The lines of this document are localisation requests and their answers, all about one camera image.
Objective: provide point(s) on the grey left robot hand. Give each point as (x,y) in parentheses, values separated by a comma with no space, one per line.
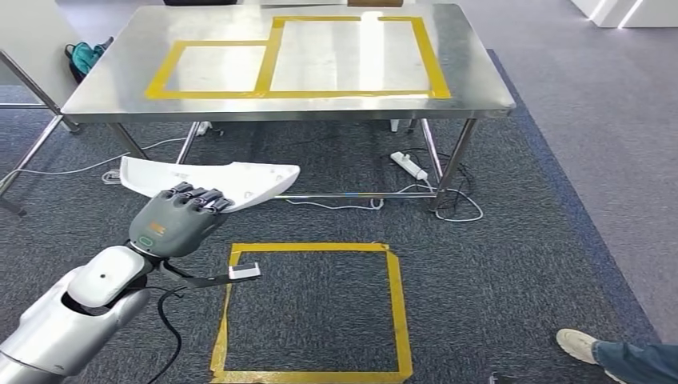
(175,228)

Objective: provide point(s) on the white plastic mirror cover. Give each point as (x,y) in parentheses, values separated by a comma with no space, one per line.
(249,183)

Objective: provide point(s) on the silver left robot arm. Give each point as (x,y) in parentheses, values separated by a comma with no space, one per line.
(63,323)

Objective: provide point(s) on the stainless steel workbench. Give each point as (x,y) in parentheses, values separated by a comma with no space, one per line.
(212,26)

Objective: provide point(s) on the teal backpack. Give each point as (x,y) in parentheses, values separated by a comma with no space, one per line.
(84,55)

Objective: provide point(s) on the white power strip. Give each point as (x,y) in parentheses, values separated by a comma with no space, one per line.
(408,164)

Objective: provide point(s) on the person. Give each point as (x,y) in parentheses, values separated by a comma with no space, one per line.
(635,363)

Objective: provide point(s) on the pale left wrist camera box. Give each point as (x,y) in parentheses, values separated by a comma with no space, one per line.
(244,272)

